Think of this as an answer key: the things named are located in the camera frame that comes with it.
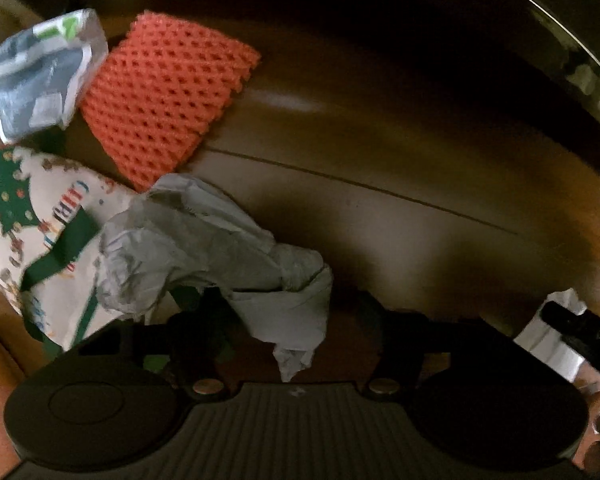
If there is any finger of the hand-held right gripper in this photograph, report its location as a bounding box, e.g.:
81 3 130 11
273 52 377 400
540 303 593 343

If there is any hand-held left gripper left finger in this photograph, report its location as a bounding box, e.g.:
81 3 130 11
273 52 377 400
77 287 233 403

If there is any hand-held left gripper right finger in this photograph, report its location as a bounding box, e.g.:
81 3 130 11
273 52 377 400
352 290 488 403

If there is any white paper sheet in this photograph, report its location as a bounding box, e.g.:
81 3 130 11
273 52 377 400
511 287 590 385

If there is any christmas print bag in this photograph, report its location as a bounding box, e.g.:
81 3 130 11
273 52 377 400
0 144 148 352

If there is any orange foam net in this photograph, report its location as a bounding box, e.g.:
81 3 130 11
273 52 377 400
79 10 262 194

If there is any blue white wrapper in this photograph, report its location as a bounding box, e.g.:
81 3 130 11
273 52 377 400
0 8 109 144

